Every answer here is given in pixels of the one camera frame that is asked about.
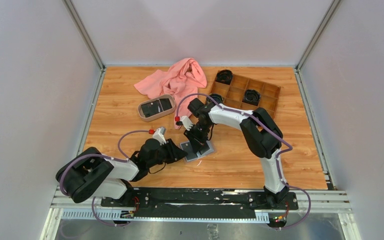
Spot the pink cloth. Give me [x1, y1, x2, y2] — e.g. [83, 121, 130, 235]
[134, 58, 208, 122]

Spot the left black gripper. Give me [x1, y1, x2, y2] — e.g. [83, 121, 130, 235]
[147, 138, 188, 169]

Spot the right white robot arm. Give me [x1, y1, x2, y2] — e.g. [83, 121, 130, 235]
[175, 98, 289, 209]

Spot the wooden divided tray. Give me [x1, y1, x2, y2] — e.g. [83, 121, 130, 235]
[209, 69, 281, 118]

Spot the rolled belt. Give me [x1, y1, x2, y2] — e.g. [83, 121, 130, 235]
[215, 69, 234, 85]
[242, 89, 261, 106]
[209, 93, 224, 104]

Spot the beige oval card tray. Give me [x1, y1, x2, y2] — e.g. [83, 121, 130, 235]
[137, 94, 176, 122]

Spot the rolled belt back left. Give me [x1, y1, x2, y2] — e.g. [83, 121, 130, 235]
[215, 69, 234, 85]

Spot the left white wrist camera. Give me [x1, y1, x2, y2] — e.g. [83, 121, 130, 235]
[152, 126, 167, 145]

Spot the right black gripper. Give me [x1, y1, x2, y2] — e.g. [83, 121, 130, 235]
[184, 121, 212, 154]

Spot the black VIP credit card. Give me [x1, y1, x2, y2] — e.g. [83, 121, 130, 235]
[199, 141, 214, 156]

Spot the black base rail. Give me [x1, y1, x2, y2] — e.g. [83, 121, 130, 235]
[97, 187, 299, 223]

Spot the rolled belt middle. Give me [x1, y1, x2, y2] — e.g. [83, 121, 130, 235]
[242, 89, 261, 106]

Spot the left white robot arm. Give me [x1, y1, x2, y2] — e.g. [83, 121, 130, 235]
[55, 138, 188, 207]

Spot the pink card holder wallet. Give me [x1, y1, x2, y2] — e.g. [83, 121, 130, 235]
[180, 140, 215, 162]

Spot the rolled belt front left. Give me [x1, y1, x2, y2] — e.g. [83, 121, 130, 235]
[209, 93, 224, 104]

